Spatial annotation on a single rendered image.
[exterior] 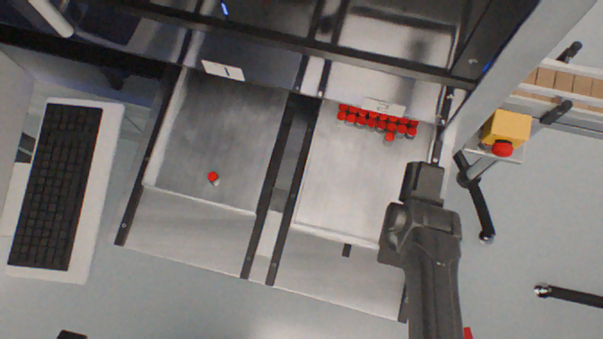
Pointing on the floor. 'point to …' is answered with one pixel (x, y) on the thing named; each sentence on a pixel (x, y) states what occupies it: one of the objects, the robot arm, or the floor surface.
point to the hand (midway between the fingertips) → (395, 240)
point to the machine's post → (513, 65)
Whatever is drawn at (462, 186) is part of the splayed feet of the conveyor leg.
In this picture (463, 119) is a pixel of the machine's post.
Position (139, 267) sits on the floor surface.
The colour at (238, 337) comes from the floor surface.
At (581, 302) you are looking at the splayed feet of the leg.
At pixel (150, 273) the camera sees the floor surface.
